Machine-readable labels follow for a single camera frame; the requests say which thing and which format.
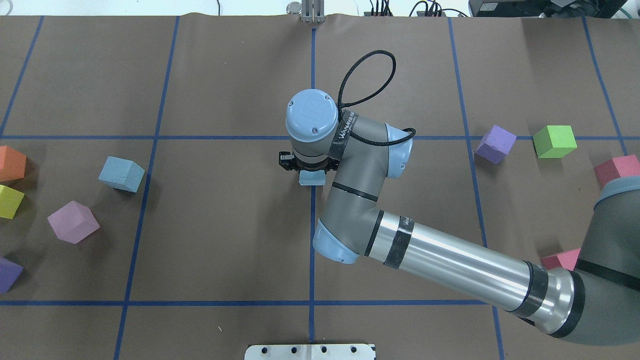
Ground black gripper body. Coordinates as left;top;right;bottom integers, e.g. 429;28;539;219
278;152;340;173

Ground light blue block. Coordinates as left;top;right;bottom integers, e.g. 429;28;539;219
298;170;326;187
98;156;146;193

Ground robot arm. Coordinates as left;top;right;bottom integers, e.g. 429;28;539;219
279;89;640;346

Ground white metal mounting plate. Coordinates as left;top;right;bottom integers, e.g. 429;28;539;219
244;343;377;360

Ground purple foam block right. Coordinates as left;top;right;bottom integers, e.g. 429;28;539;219
474;125;517;164

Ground light pink foam block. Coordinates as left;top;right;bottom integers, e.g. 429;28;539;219
46;201;100;244

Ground green foam block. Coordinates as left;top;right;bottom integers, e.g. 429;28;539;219
532;125;578;158

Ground orange foam block left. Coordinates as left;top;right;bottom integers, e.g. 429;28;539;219
0;145;27;182

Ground yellow foam block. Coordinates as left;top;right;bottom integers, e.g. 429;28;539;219
0;185;25;219

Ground magenta block near front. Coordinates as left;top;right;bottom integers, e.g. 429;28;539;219
541;248;581;271

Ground magenta block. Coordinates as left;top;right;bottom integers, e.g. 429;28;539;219
593;154;640;188
541;248;581;271

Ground purple block far left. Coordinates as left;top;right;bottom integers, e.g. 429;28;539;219
0;257;24;294

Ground black monitors at back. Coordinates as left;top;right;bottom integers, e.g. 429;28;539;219
468;0;627;19

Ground magenta block far right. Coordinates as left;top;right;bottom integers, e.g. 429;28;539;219
593;154;640;188

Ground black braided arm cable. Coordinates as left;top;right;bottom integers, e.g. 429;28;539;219
337;49;417;147

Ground aluminium post clamp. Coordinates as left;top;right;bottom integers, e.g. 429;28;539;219
285;0;326;24

